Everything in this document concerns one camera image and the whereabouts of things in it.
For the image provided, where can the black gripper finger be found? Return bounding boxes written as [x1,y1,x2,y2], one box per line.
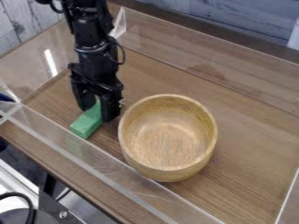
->
[100,91,123,123]
[71,77,96,111]

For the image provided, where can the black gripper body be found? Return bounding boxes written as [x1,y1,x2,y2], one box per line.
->
[67,43,125,99]

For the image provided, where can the green rectangular block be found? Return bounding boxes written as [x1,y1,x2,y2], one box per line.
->
[69,101,103,139]

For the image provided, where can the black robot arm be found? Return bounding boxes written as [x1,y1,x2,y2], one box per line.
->
[35,0,125,123]

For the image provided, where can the brown wooden bowl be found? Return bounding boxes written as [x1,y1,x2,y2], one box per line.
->
[117,94,219,182]

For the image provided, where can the blue object at edge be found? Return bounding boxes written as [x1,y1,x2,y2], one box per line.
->
[0,93,15,102]

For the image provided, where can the clear acrylic tray wall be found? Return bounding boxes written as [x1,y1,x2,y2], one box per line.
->
[0,3,299,224]

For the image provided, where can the black metal bracket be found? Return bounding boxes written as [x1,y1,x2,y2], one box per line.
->
[33,191,87,224]

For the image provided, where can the black cable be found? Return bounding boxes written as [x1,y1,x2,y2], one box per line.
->
[0,192,36,224]

